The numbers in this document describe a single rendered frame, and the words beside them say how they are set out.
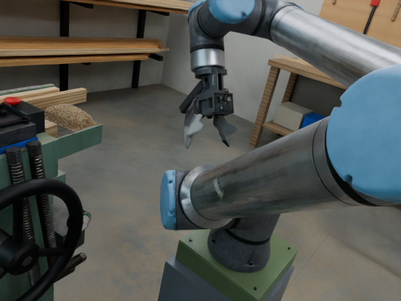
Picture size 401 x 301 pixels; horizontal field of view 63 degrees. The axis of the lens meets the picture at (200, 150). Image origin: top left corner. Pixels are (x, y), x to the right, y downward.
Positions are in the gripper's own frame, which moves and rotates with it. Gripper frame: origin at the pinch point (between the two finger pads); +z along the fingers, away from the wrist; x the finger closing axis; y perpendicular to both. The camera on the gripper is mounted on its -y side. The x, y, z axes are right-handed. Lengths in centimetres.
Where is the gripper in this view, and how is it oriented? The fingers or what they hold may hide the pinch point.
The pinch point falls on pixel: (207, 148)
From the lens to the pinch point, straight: 88.0
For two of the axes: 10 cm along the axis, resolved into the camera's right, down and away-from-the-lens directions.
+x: 7.6, -0.4, 6.5
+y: 6.5, -0.4, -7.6
